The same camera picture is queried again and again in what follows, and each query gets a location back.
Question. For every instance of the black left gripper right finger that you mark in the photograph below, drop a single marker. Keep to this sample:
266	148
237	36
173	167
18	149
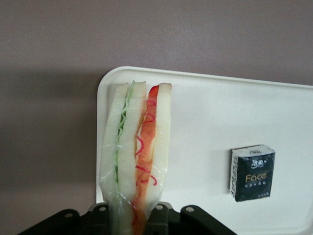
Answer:
185	221

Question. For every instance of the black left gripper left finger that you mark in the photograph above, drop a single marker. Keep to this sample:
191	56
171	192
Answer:
80	224

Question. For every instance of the triangle sandwich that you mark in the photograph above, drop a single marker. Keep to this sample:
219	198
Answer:
127	151

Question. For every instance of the cream plastic serving tray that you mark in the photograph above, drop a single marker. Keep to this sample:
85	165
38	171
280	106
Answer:
207	117

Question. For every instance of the black Face tissue pack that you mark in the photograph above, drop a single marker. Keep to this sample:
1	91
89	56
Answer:
255	176

